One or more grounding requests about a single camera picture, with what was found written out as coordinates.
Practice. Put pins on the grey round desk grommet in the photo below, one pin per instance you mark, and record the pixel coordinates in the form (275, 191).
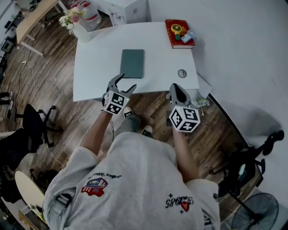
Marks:
(182, 73)

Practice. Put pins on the person's right forearm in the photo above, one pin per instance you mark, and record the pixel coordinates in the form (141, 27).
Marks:
(185, 155)

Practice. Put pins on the red hardcover book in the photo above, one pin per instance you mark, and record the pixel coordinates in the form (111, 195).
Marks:
(174, 42)

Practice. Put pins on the person's left shoe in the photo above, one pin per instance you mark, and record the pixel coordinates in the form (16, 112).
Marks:
(127, 111)

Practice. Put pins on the clear water jug red label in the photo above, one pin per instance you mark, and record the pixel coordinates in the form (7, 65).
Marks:
(91, 18)

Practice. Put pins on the white power strip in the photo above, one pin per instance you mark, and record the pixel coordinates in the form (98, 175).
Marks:
(23, 63)

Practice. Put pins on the yellow handheld fan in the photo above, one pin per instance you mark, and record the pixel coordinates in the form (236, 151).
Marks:
(176, 29)

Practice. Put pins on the person's left forearm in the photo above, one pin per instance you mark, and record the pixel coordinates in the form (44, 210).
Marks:
(95, 132)

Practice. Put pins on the black office chair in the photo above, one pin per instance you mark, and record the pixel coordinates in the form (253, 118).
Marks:
(24, 134)
(243, 173)

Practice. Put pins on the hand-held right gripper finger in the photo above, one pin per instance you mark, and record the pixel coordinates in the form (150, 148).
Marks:
(182, 94)
(173, 92)

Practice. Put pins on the white round table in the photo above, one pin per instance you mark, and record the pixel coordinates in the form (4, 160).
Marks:
(29, 188)

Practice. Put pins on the white cardboard box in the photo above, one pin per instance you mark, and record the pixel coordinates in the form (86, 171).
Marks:
(126, 11)

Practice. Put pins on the pastel flower bouquet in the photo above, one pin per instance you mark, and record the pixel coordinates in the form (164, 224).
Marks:
(73, 16)

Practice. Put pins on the person's right shoe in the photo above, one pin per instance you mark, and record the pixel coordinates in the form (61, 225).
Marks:
(147, 130)

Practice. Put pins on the person's shoe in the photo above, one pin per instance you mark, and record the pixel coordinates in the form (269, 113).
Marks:
(147, 130)
(127, 111)

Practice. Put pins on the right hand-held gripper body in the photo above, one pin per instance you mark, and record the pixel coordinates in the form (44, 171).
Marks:
(184, 118)

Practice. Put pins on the white vase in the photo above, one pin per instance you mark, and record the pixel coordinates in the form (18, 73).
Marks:
(82, 33)

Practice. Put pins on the light blue handheld fan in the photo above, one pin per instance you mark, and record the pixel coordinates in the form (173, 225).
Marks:
(188, 37)

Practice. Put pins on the person's grey trouser leg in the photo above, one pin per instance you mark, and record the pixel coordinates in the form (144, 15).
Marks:
(129, 123)

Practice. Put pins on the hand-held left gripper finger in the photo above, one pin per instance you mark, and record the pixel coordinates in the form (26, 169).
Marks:
(130, 90)
(117, 79)

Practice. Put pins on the dark green notebook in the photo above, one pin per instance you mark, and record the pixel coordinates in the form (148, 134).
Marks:
(132, 64)

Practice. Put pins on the wooden table white legs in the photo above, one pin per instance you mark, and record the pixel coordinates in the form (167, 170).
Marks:
(33, 20)

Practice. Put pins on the black floor fan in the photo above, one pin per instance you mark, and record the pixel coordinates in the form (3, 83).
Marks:
(256, 213)

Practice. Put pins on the person's grey sweatshirt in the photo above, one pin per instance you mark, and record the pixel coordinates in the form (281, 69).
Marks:
(135, 184)

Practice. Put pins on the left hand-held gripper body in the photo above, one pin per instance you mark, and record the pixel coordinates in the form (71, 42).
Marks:
(115, 102)

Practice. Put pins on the small pale flower sprig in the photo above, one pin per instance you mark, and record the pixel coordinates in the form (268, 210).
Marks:
(202, 102)

